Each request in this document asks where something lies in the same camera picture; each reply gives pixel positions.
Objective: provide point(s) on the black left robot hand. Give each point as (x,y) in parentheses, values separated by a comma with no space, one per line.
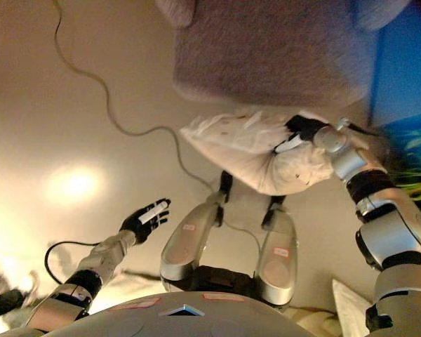
(144,221)

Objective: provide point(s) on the white fringed pillow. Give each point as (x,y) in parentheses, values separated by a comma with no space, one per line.
(245,158)

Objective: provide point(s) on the grey metal cabinet panel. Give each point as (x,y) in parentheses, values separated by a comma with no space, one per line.
(403,63)

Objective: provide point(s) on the green leafy plant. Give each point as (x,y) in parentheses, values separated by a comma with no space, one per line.
(414,158)

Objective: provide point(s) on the silver right robot leg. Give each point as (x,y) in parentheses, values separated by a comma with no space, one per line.
(277,252)

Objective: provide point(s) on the dark floor clutter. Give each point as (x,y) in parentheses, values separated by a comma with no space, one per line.
(7,302)

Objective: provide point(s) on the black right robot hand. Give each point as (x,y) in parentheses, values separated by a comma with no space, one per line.
(303,128)

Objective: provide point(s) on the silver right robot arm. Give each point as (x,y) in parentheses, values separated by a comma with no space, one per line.
(351,161)

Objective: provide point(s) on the silver robot leg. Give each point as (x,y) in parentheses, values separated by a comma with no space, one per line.
(277,252)
(186,242)

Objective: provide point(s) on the white fabric piece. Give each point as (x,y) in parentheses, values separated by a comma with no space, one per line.
(351,305)

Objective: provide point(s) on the silver left robot leg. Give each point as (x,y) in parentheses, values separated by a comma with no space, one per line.
(186,242)

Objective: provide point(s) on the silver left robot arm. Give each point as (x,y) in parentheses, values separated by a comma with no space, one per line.
(105,252)

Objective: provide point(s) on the grey fabric armchair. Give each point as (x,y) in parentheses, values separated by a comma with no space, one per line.
(266,52)

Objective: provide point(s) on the grey robot torso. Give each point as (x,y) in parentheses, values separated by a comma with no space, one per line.
(182,326)

